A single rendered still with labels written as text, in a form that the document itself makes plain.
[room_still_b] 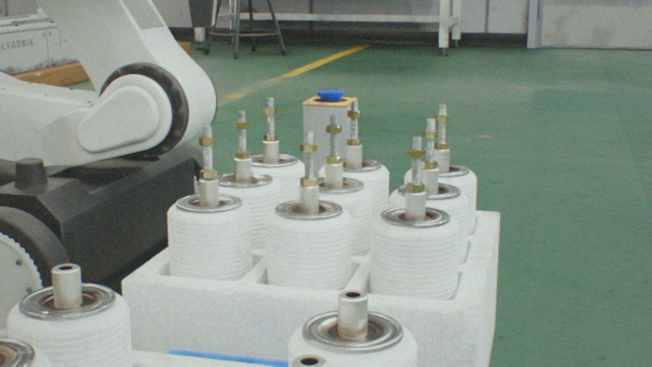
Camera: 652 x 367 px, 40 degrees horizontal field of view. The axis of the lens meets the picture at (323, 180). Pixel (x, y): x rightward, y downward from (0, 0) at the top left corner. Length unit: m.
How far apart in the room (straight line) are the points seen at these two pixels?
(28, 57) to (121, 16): 2.70
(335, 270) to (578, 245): 0.87
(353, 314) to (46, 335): 0.23
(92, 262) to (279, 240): 0.45
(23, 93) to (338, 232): 0.68
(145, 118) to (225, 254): 0.37
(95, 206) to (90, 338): 0.64
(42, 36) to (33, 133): 2.69
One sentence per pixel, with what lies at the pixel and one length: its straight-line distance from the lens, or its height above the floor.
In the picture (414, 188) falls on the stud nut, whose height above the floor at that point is 0.29.
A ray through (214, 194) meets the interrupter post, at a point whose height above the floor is 0.26.
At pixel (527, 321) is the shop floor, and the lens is 1.39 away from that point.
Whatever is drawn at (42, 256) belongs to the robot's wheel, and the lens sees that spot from 1.22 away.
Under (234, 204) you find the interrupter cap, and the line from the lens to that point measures 1.01.
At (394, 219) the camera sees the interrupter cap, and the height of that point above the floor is 0.25.
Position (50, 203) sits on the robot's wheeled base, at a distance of 1.28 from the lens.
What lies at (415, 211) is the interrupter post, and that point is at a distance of 0.96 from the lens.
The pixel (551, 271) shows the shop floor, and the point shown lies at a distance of 1.61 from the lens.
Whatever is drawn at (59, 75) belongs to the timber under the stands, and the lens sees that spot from 4.11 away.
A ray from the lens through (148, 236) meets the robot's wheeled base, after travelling 1.51.
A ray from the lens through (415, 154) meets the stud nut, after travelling 0.95.
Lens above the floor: 0.52
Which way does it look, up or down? 13 degrees down
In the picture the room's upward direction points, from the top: straight up
